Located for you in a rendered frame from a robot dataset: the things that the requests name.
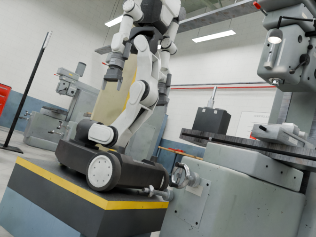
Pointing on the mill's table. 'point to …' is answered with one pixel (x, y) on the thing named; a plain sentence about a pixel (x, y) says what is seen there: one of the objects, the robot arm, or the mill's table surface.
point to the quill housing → (285, 55)
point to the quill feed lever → (304, 58)
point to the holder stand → (211, 120)
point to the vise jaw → (288, 128)
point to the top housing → (272, 5)
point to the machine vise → (280, 136)
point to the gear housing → (275, 14)
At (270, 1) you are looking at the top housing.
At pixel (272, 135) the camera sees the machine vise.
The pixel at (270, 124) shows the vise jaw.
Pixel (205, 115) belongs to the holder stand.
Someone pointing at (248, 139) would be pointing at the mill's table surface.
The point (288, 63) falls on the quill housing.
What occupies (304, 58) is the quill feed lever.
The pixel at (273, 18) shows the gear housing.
